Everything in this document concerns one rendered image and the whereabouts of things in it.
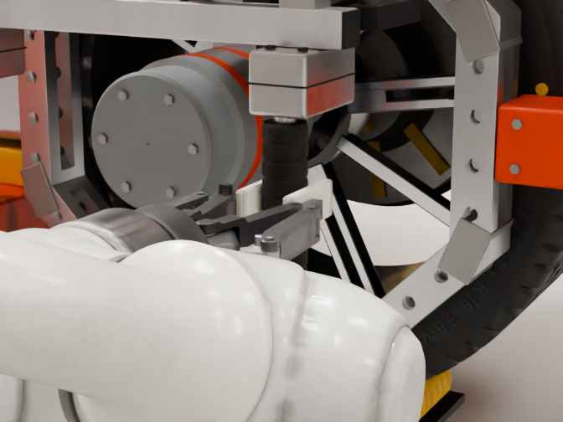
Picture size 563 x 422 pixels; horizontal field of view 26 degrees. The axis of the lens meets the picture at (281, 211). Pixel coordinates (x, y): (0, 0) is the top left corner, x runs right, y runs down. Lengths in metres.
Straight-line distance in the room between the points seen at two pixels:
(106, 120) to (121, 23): 0.12
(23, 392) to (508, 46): 0.61
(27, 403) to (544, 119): 0.59
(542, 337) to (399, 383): 2.54
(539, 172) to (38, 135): 0.56
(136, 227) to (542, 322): 2.50
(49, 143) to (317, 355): 0.84
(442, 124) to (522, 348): 1.60
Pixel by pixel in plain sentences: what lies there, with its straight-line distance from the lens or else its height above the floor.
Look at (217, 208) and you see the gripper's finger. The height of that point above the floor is 0.84.
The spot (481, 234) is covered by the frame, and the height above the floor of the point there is 0.77.
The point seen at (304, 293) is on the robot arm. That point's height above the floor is 0.89.
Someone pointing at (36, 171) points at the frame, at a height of 0.77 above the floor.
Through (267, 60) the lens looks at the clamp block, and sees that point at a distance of 0.92.
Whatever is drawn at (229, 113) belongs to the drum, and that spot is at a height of 0.88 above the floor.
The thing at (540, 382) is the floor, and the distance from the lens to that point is 2.82.
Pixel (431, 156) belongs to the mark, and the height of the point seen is 0.76.
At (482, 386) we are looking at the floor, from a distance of 2.77.
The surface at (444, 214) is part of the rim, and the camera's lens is 1.24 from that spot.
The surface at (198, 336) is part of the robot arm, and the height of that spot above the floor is 0.88.
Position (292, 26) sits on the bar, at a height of 0.97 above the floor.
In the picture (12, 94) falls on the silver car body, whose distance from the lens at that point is 1.65.
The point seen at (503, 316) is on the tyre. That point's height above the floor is 0.66.
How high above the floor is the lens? 1.07
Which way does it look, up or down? 15 degrees down
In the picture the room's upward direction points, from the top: straight up
